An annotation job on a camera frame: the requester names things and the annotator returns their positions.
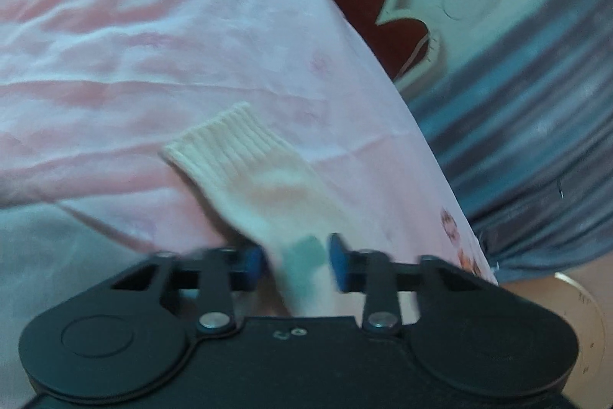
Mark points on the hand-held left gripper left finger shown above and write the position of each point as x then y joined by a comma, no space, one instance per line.
252,267

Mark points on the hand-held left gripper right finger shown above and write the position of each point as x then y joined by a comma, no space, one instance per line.
338,264

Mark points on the blue curtain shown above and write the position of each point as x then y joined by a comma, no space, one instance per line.
517,116

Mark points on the pink floral bed sheet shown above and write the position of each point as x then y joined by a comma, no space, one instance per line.
143,54

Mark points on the cream round table top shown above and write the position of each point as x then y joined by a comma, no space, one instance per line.
574,322

